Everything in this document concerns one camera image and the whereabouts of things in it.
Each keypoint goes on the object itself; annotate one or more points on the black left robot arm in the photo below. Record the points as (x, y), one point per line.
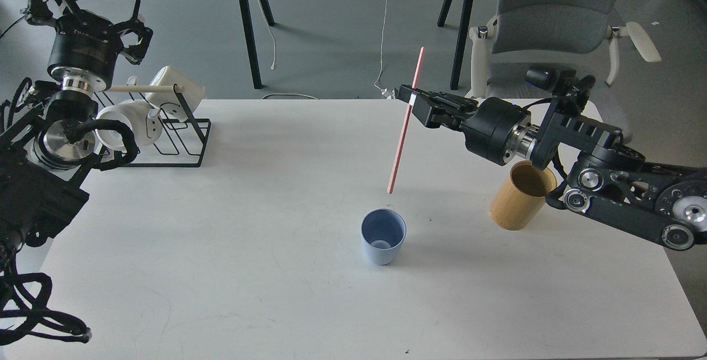
(51, 139)

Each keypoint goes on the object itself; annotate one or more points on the bamboo cylinder holder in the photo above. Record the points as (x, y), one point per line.
(521, 196)

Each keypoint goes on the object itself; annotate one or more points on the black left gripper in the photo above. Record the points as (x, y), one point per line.
(91, 47)

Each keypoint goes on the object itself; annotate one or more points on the round white mug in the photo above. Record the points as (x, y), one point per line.
(139, 116)

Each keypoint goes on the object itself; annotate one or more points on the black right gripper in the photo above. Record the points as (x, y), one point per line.
(487, 133)

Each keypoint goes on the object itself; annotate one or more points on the square white mug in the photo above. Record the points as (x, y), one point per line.
(176, 82)

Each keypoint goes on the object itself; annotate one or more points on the black desk left legs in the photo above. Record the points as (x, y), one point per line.
(249, 35)

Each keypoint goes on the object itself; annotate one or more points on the black wire mug rack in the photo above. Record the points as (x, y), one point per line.
(181, 145)

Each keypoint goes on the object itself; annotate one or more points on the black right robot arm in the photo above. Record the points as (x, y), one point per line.
(603, 179)

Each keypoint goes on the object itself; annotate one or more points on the blue plastic cup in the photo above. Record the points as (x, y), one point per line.
(383, 232)

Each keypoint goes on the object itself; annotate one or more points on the pink chopstick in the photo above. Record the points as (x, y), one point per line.
(405, 123)

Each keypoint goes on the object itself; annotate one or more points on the grey office chair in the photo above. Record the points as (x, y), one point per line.
(569, 26)

